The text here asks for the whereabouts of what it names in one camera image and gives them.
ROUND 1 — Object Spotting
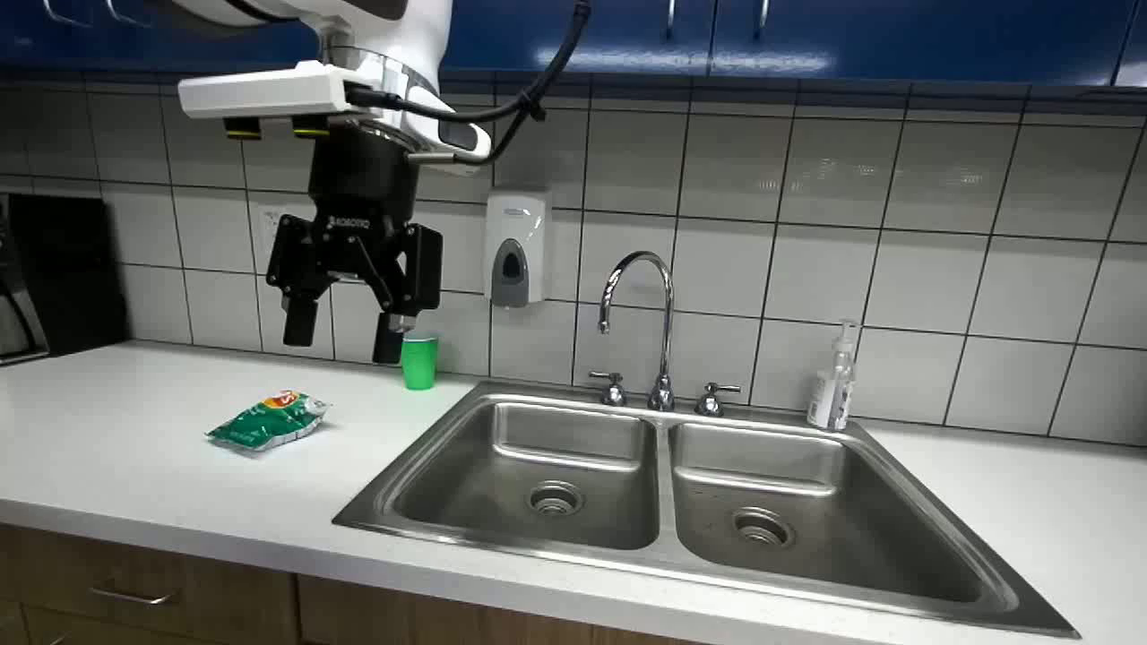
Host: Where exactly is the stainless steel double sink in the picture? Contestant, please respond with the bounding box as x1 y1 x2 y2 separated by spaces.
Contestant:
328 381 1082 640

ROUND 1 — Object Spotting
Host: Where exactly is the wooden lower cabinet door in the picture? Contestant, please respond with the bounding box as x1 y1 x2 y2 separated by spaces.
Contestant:
292 572 701 645

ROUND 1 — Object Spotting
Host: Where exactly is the chrome gooseneck faucet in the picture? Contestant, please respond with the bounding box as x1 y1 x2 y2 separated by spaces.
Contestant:
596 246 681 411

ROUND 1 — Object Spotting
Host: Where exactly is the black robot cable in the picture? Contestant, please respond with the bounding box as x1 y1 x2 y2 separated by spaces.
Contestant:
341 0 597 165

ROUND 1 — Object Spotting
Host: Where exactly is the green plastic cup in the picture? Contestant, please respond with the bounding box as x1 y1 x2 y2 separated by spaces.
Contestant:
396 329 445 394

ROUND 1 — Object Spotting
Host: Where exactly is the green chip packet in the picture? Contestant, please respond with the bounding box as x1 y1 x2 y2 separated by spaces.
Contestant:
204 388 328 459

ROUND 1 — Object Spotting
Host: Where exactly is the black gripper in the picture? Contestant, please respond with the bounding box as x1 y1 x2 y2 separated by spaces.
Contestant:
261 121 449 368

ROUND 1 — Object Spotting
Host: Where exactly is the chrome faucet handle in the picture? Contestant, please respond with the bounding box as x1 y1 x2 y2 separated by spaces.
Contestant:
584 368 632 409
690 381 744 418

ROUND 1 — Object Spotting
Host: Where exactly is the metal drawer handle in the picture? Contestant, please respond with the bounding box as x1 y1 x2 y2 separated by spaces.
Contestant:
87 579 180 613

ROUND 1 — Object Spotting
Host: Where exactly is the wooden drawer front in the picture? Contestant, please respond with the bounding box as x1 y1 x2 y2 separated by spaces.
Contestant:
0 523 302 645

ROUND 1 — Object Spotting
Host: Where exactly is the white wall soap dispenser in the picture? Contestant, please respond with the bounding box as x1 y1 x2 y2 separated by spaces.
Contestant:
479 190 551 312

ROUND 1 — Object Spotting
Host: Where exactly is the metal sink drain strainer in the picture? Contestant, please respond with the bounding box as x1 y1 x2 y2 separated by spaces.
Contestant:
727 501 795 551
523 477 588 521

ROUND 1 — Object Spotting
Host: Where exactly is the blue upper cabinet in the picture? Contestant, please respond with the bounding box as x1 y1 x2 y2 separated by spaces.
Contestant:
0 0 1147 94

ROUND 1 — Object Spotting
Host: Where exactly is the clear spray bottle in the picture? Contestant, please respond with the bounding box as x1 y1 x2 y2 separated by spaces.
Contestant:
804 317 864 432

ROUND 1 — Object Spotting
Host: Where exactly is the black countertop appliance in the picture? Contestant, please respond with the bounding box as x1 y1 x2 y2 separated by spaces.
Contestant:
0 190 131 368

